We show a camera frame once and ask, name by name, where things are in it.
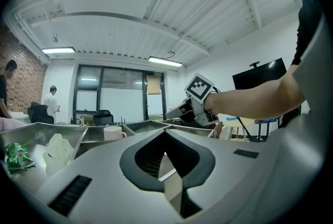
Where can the pink mug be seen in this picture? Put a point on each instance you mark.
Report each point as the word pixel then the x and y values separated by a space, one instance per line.
pixel 113 133

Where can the person's white shirt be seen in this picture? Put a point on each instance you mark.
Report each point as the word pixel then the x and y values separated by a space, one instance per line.
pixel 312 74

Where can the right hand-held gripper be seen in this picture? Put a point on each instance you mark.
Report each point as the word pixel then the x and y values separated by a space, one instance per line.
pixel 199 87

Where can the green exit sign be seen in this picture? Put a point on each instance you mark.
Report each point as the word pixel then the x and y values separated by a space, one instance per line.
pixel 157 73

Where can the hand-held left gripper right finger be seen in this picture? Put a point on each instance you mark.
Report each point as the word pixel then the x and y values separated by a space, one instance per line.
pixel 201 165

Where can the black webcam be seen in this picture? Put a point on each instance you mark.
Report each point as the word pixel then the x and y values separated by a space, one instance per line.
pixel 254 64

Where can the black television screen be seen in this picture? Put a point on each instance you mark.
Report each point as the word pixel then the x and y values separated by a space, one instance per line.
pixel 260 75

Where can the person's right forearm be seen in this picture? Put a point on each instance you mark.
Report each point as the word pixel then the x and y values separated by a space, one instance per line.
pixel 255 99

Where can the wooden stool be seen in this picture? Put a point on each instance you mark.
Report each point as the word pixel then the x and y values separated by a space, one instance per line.
pixel 238 124

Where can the green snack packet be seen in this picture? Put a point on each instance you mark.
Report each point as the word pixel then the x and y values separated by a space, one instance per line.
pixel 17 156

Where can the black office chair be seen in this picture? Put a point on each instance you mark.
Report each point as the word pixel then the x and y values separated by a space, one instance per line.
pixel 39 113
pixel 103 117

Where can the metal cart compartment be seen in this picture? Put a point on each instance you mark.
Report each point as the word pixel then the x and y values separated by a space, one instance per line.
pixel 33 137

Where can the long ceiling light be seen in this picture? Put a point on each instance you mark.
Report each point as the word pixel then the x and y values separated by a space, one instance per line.
pixel 58 50
pixel 165 61

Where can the black framed glass partition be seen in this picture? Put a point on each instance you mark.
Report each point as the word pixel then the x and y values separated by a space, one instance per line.
pixel 114 92

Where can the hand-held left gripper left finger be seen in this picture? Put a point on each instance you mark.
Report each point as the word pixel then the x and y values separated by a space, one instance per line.
pixel 128 165

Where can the clear plastic bag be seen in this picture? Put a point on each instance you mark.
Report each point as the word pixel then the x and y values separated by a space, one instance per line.
pixel 58 151

